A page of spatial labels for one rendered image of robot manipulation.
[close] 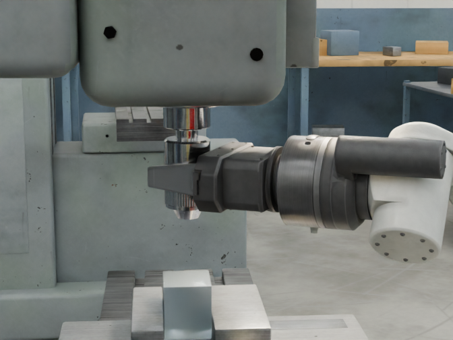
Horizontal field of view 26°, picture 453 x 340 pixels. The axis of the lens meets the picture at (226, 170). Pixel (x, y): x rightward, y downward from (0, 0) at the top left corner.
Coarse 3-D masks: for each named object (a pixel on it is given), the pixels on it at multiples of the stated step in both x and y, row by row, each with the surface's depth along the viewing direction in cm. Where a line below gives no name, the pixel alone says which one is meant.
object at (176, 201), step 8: (168, 152) 98; (176, 152) 97; (184, 152) 97; (192, 152) 97; (200, 152) 97; (168, 160) 98; (176, 160) 97; (184, 160) 97; (192, 160) 97; (168, 192) 99; (176, 192) 98; (168, 200) 99; (176, 200) 98; (184, 200) 98; (192, 200) 98; (176, 208) 98; (184, 208) 98; (192, 208) 98
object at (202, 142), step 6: (168, 138) 99; (174, 138) 99; (198, 138) 99; (204, 138) 99; (168, 144) 98; (174, 144) 97; (180, 144) 97; (186, 144) 97; (192, 144) 97; (198, 144) 97; (204, 144) 98; (174, 150) 97; (180, 150) 97; (186, 150) 97; (192, 150) 97; (198, 150) 97
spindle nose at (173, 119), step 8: (168, 112) 97; (176, 112) 96; (184, 112) 96; (192, 112) 96; (200, 112) 97; (208, 112) 98; (168, 120) 97; (176, 120) 97; (184, 120) 96; (192, 120) 96; (200, 120) 97; (208, 120) 98; (168, 128) 97; (176, 128) 97; (184, 128) 96; (192, 128) 97; (200, 128) 97
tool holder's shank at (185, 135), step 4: (176, 132) 99; (180, 132) 98; (184, 132) 98; (188, 132) 98; (192, 132) 98; (196, 132) 98; (176, 136) 99; (180, 136) 98; (184, 136) 98; (188, 136) 98; (192, 136) 98; (196, 136) 98
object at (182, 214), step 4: (176, 212) 100; (180, 212) 99; (184, 212) 99; (188, 212) 99; (192, 212) 99; (196, 212) 99; (200, 212) 100; (180, 216) 100; (184, 216) 99; (188, 216) 99; (192, 216) 99; (196, 216) 100
